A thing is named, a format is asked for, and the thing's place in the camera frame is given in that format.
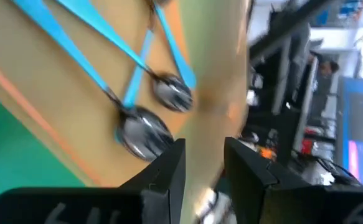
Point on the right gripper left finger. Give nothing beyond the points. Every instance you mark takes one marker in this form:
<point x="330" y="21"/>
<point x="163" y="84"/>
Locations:
<point x="106" y="205"/>

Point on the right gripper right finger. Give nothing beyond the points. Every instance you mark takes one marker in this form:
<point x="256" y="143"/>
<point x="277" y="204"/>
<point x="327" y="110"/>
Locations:
<point x="293" y="205"/>

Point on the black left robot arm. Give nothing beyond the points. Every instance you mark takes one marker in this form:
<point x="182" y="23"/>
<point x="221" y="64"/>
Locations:
<point x="293" y="21"/>

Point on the green table mat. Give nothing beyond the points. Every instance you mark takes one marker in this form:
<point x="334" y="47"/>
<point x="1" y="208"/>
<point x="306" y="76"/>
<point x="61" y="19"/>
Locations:
<point x="13" y="149"/>

